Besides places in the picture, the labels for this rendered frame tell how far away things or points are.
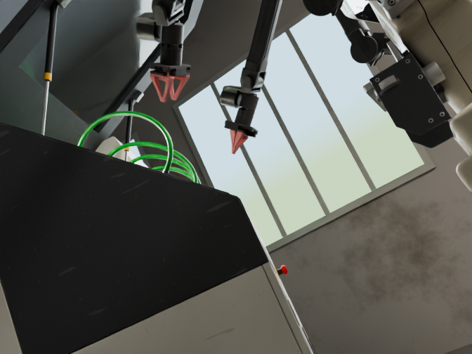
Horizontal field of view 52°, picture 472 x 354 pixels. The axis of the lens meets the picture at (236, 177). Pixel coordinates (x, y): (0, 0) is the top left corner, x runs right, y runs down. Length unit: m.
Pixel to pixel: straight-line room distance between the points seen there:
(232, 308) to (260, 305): 0.06
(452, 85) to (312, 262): 2.54
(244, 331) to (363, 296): 2.44
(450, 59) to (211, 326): 0.76
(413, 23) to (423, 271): 2.44
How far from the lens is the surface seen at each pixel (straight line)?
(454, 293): 3.40
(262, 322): 1.08
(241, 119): 1.61
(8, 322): 1.25
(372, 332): 3.51
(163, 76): 1.31
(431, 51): 1.16
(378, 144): 3.41
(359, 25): 1.48
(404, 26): 1.12
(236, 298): 1.09
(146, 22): 1.36
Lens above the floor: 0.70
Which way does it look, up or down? 15 degrees up
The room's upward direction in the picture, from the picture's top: 25 degrees counter-clockwise
